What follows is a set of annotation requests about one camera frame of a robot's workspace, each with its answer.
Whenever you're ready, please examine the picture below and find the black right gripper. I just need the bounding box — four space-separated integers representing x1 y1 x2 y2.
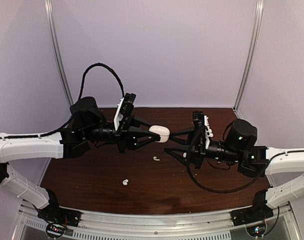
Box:
164 126 242 170

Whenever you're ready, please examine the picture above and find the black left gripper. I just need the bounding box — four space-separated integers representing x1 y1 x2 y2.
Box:
83 113 161 154

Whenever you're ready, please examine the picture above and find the cream rounded earbud charging case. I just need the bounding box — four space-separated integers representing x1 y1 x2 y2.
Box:
149 125 170 143

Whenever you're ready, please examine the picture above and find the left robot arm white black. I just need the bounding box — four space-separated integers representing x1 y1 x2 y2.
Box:
0 93 169 228

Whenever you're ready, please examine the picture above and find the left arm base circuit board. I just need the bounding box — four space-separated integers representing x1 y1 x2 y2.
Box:
45 223 67 239

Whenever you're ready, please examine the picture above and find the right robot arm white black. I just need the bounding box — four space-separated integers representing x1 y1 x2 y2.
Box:
164 113 304 226

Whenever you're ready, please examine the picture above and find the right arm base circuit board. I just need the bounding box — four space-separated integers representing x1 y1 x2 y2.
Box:
246 223 267 238

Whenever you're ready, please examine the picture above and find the white clip-on earbud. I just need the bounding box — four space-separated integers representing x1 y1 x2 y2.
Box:
122 179 129 186

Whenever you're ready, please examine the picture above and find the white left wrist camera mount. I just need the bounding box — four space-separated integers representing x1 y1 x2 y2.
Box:
113 93 136 130

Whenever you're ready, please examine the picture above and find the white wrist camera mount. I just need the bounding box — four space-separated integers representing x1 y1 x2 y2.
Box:
192 111 214 138
113 93 136 130

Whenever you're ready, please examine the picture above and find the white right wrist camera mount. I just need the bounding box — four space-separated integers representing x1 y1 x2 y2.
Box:
192 111 214 138

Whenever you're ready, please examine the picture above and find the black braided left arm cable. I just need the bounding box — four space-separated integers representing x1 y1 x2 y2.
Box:
1 62 126 140

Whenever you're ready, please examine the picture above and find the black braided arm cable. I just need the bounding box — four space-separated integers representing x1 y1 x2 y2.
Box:
1 62 126 140
186 129 257 193

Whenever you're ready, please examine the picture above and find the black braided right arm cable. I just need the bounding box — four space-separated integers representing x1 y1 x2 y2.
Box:
186 129 257 193

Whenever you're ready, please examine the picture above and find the aluminium front frame rail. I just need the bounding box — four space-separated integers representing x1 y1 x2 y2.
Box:
10 201 302 240

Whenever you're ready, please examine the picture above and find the left aluminium corner post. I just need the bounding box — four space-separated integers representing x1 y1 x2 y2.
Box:
44 0 74 106

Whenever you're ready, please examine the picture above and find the aluminium corner post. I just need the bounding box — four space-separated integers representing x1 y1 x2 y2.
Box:
233 0 264 117
44 0 74 106

